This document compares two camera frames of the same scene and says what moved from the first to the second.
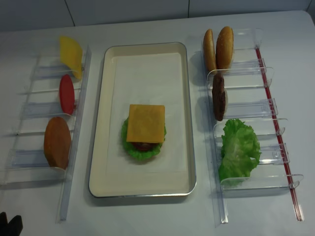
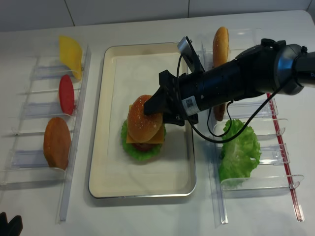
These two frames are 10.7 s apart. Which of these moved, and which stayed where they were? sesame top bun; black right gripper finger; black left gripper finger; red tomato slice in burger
Moved: sesame top bun
Stayed: black right gripper finger; black left gripper finger; red tomato slice in burger
